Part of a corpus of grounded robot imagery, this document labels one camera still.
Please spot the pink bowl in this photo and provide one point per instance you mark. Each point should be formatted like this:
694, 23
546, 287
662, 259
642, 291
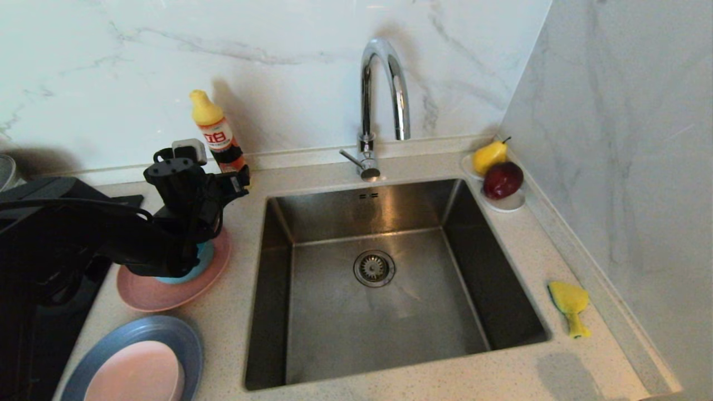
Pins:
136, 373

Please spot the large blue-grey plate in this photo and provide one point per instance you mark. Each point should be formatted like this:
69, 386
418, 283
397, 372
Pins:
184, 337

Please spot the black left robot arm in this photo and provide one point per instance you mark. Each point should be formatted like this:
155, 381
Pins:
83, 239

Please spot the large pink plate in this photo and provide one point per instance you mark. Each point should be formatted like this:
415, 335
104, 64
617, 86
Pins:
167, 299

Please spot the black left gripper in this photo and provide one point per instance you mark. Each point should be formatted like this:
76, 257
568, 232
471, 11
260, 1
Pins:
186, 195

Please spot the round metal drain strainer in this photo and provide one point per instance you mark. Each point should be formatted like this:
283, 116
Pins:
374, 268

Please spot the black glass induction cooktop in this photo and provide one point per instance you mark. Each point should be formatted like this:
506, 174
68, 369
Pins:
39, 362

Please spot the dark red apple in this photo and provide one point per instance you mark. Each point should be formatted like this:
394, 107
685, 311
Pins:
502, 180

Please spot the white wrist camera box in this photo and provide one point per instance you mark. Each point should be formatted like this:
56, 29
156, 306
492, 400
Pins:
189, 150

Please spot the yellow-capped orange dish soap bottle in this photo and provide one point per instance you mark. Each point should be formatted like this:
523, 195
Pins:
209, 117

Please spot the yellow pear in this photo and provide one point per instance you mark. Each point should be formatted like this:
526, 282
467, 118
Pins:
488, 157

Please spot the teal bowl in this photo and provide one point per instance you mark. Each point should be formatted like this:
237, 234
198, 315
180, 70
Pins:
204, 259

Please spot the stainless steel sink basin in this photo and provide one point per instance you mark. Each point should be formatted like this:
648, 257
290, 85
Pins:
345, 334

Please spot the chrome gooseneck faucet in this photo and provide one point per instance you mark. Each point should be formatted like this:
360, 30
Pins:
366, 111

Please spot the small white fruit dish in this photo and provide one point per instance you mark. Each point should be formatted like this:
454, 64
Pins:
508, 206

